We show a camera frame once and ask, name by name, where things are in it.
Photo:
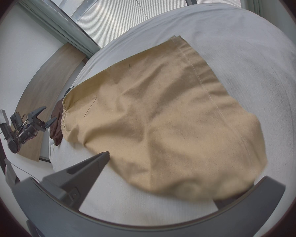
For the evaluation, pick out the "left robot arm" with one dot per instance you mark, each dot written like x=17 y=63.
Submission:
x=14 y=144

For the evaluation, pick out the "window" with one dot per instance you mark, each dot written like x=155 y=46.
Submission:
x=125 y=9

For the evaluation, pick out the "brown shorts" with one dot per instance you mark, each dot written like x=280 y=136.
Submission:
x=56 y=132

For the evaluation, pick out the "bed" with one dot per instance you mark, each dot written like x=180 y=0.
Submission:
x=249 y=46

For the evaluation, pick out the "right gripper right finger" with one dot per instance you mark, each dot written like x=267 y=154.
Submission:
x=233 y=202

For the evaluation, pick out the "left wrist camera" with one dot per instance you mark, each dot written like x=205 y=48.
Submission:
x=16 y=119

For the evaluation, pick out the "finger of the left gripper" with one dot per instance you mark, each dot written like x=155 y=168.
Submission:
x=49 y=124
x=36 y=113

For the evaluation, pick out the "tan shorts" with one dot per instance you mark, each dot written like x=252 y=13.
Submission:
x=162 y=107

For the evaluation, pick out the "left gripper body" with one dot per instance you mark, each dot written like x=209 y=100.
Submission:
x=36 y=125

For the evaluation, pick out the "black garment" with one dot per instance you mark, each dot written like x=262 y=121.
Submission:
x=68 y=92

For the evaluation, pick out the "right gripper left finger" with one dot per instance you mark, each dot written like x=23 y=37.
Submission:
x=73 y=184

